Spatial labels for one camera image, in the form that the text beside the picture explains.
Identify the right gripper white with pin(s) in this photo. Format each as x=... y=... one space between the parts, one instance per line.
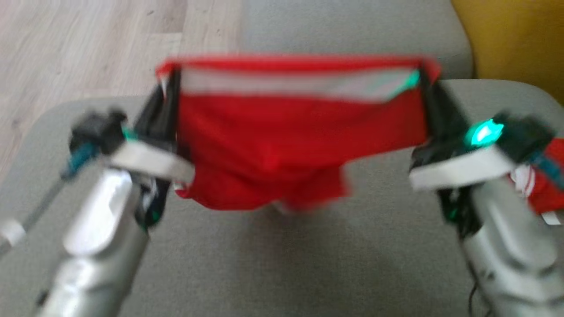
x=462 y=169

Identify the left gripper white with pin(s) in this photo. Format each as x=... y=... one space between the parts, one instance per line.
x=150 y=160

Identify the red shirt white hem band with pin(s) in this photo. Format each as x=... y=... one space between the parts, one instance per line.
x=264 y=141

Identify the red and white shirt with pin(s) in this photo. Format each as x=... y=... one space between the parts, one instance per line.
x=546 y=189

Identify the yellow cushion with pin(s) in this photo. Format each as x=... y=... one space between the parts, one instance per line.
x=515 y=44

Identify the grey sofa back cushion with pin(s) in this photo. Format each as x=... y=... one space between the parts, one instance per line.
x=352 y=26

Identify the grey sofa seat cushion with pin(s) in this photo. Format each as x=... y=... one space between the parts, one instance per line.
x=282 y=264

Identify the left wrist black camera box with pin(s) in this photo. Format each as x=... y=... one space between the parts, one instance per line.
x=94 y=130

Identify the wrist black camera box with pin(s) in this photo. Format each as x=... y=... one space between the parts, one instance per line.
x=94 y=130
x=524 y=136

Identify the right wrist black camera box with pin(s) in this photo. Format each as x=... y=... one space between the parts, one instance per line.
x=524 y=136

